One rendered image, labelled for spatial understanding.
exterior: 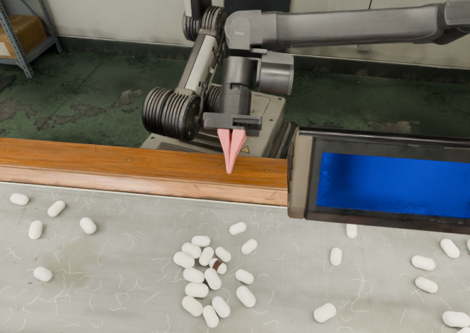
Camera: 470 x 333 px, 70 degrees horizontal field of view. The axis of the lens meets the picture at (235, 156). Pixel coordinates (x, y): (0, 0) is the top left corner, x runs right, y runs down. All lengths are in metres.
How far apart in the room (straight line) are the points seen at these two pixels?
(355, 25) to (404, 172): 0.40
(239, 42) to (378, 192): 0.39
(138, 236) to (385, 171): 0.49
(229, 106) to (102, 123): 1.69
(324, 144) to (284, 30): 0.38
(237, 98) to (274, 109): 0.80
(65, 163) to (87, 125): 1.43
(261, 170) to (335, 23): 0.31
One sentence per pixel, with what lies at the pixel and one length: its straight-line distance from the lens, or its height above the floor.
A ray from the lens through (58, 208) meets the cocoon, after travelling 0.75.
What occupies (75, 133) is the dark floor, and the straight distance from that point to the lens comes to 2.21.
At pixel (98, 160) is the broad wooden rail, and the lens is 0.80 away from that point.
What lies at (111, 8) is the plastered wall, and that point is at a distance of 2.83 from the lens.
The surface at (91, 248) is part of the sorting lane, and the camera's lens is 0.69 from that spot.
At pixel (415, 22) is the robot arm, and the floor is 1.05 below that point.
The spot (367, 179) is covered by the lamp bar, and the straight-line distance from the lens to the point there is 0.29.
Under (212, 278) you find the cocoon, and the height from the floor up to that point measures 0.76.
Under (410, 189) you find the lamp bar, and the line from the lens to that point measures 0.31.
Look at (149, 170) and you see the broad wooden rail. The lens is 0.74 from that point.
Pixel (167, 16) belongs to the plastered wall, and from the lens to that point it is 2.67.
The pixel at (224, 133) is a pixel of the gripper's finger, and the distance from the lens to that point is 0.57.
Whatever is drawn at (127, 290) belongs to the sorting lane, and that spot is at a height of 0.74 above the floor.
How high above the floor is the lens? 1.28
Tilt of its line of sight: 44 degrees down
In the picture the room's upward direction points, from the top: straight up
